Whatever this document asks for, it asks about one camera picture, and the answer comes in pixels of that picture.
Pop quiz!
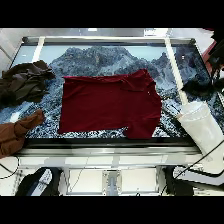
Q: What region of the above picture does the dark brown garment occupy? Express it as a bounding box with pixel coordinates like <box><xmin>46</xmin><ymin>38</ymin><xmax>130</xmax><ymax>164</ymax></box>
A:
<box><xmin>0</xmin><ymin>59</ymin><xmax>57</xmax><ymax>108</ymax></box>

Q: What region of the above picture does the dark red T-shirt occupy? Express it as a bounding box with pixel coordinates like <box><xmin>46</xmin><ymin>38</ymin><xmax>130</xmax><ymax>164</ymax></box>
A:
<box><xmin>57</xmin><ymin>68</ymin><xmax>164</xmax><ymax>141</ymax></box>

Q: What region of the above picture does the black cable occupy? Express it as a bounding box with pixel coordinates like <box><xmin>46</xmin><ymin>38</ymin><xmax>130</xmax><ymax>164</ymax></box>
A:
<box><xmin>172</xmin><ymin>139</ymin><xmax>224</xmax><ymax>182</ymax></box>
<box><xmin>0</xmin><ymin>162</ymin><xmax>22</xmax><ymax>181</ymax></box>

